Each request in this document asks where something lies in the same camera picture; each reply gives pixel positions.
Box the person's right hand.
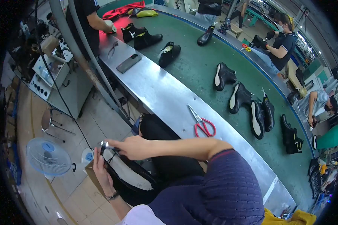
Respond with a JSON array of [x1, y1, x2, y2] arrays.
[[105, 136, 156, 161]]

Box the person's left hand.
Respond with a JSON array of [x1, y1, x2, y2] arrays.
[[92, 147, 115, 196]]

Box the black boot with white sole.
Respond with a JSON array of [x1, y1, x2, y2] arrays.
[[99, 145, 159, 195]]

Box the small white blue appliance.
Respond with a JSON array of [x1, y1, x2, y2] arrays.
[[81, 147, 95, 165]]

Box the brown cardboard box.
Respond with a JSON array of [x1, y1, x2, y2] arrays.
[[84, 160, 107, 198]]

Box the blue white floor fan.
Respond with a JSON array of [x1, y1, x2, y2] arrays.
[[26, 137, 77, 181]]

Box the round metal stool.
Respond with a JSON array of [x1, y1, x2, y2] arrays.
[[41, 108, 77, 143]]

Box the grey machine cabinet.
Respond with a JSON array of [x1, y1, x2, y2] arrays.
[[28, 55, 94, 119]]

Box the grey smartphone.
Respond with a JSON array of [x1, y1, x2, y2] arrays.
[[116, 53, 143, 74]]

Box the grey metal pole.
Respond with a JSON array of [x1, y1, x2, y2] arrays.
[[49, 0, 133, 128], [68, 0, 131, 120]]

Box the metal pliers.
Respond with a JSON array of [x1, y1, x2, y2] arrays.
[[107, 41, 119, 60]]

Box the stack of cardboard cartons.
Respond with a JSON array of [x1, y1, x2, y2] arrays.
[[4, 75, 21, 142]]

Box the green conveyor belt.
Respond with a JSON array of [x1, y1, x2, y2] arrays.
[[112, 11, 316, 212]]

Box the black boot with white mark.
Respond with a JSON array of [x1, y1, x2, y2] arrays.
[[120, 23, 147, 43]]

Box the person's body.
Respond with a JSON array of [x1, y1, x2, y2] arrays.
[[116, 148, 266, 225]]

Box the white round object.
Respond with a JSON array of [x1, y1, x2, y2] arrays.
[[104, 19, 118, 34]]

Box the tan cardboard box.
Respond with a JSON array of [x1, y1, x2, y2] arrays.
[[41, 35, 60, 57]]

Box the red cloth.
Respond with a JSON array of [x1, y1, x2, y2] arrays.
[[102, 1, 146, 20]]

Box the yellow black shoe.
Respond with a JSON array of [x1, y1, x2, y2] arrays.
[[128, 7, 159, 18]]

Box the wooden stool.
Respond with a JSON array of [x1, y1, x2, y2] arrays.
[[230, 22, 243, 39]]

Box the green workbench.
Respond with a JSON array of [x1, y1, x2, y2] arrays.
[[243, 7, 280, 32]]

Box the yellow cloth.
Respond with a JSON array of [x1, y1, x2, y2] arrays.
[[261, 208, 318, 225]]

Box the rack of dark shoes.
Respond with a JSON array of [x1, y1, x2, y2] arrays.
[[308, 157, 338, 199]]

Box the green bin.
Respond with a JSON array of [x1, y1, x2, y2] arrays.
[[317, 122, 338, 150]]

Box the black cable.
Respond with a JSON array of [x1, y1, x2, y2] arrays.
[[34, 0, 94, 150]]

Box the red handled scissors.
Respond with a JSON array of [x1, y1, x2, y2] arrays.
[[186, 103, 217, 138]]

